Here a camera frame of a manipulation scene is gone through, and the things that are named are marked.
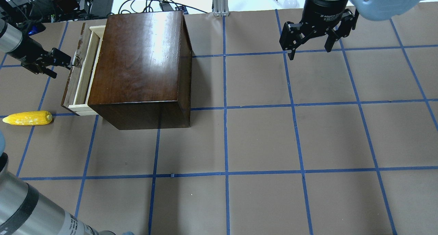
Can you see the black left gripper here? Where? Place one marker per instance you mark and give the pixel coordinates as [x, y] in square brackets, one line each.
[26, 52]

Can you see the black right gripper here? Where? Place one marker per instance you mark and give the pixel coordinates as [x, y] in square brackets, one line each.
[322, 10]

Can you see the wooden drawer with white handle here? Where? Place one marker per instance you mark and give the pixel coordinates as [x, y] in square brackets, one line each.
[84, 63]

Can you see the yellow corn cob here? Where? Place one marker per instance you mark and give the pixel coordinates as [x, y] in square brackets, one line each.
[29, 118]

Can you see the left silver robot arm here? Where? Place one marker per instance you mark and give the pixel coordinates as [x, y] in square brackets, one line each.
[25, 211]

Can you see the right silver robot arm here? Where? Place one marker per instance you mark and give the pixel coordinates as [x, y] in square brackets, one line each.
[374, 10]

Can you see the black electronics box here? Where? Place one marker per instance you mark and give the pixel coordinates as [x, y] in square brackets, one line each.
[50, 11]

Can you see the dark wooden cabinet box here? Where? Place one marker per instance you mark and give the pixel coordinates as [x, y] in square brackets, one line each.
[143, 76]

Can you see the black power adapter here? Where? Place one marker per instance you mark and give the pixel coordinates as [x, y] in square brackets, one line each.
[166, 6]

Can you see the aluminium frame post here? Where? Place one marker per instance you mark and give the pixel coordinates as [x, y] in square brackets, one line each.
[220, 8]

